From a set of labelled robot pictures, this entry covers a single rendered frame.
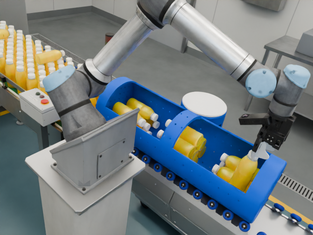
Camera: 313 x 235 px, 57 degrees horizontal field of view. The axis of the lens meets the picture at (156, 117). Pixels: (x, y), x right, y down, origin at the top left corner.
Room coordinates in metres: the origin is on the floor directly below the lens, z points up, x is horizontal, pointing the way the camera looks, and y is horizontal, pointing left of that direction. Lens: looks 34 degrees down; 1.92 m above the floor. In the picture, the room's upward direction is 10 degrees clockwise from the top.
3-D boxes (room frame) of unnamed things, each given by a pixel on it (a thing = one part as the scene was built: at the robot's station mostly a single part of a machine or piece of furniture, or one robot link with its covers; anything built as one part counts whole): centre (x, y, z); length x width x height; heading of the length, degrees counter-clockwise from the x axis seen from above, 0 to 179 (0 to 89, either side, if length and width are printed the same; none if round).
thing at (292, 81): (0.82, -0.39, 1.56); 0.09 x 0.08 x 0.11; 75
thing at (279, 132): (0.82, -0.40, 1.40); 0.09 x 0.08 x 0.12; 57
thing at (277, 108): (0.82, -0.40, 1.48); 0.08 x 0.08 x 0.05
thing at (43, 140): (1.20, 0.60, 0.50); 0.04 x 0.04 x 1.00; 57
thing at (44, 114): (1.20, 0.60, 1.05); 0.20 x 0.10 x 0.10; 57
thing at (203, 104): (1.54, -0.28, 1.03); 0.28 x 0.28 x 0.01
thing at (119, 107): (1.18, 0.14, 1.10); 0.17 x 0.07 x 0.07; 57
